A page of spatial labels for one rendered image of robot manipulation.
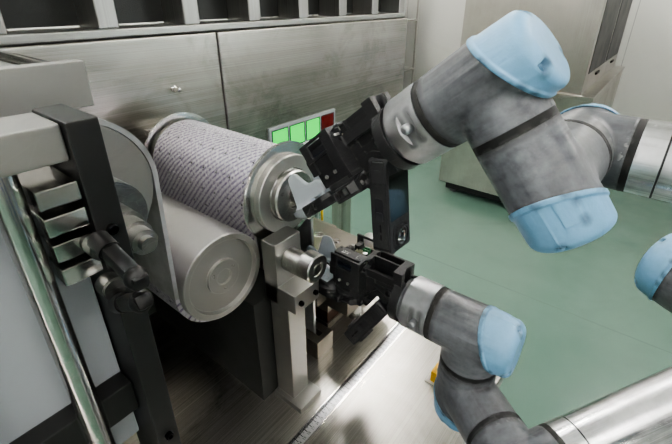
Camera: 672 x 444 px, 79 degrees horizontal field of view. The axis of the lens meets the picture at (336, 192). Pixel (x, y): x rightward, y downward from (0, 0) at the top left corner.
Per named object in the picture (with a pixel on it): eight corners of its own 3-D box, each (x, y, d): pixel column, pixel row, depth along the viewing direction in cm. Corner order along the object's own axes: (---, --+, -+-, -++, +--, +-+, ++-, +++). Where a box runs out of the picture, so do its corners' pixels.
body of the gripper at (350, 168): (333, 136, 54) (399, 86, 45) (366, 193, 54) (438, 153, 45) (293, 152, 49) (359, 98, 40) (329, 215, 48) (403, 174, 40)
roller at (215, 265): (191, 339, 51) (175, 259, 46) (98, 264, 65) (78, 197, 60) (263, 290, 59) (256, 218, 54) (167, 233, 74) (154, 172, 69)
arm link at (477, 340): (501, 399, 49) (514, 347, 45) (419, 354, 55) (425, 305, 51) (521, 358, 55) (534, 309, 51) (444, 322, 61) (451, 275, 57)
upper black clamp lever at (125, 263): (132, 299, 22) (129, 281, 21) (87, 252, 24) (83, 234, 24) (155, 287, 23) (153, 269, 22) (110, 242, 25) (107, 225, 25)
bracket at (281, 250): (303, 417, 65) (295, 256, 52) (275, 394, 68) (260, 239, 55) (323, 395, 68) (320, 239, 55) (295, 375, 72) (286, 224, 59)
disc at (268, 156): (249, 259, 56) (238, 157, 50) (247, 258, 56) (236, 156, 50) (319, 218, 66) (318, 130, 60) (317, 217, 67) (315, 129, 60)
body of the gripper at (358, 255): (355, 230, 66) (423, 257, 59) (354, 274, 69) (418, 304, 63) (325, 251, 60) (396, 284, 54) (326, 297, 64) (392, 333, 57)
